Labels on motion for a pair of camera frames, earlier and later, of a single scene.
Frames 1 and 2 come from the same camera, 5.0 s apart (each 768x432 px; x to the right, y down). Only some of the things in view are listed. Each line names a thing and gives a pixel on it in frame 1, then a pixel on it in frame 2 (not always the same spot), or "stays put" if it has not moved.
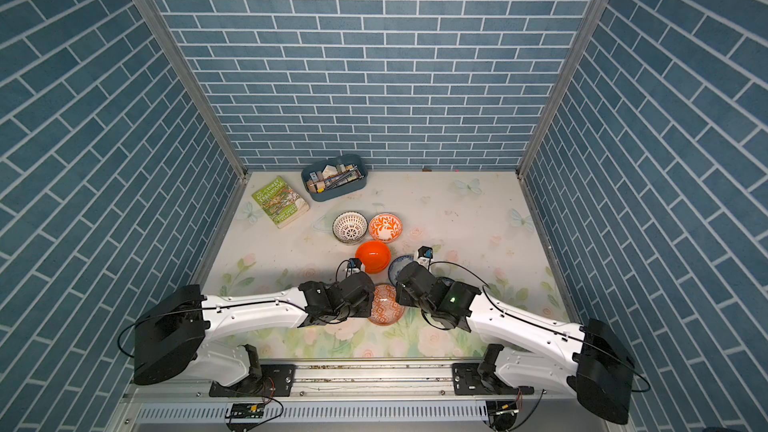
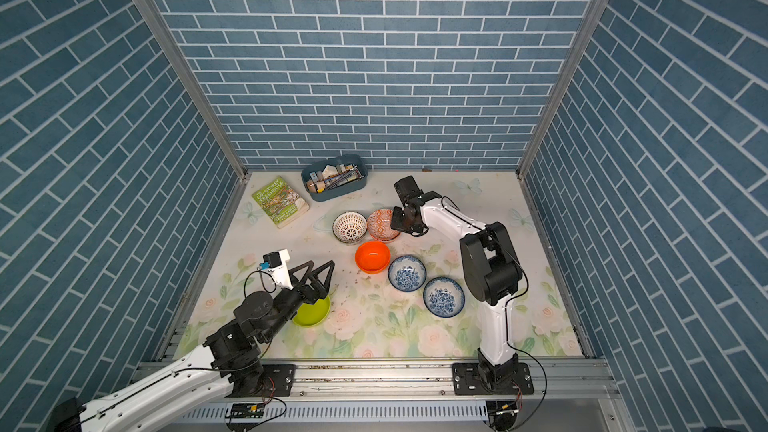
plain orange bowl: [375, 256] stays put
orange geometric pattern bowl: [385, 308] to [379, 226]
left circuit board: [253, 410] stays put
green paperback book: [280, 202] stays put
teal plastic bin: [335, 178] stays put
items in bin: [332, 176] stays put
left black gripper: [366, 306] to [315, 291]
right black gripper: [403, 293] to [397, 212]
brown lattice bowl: [350, 227] stays put
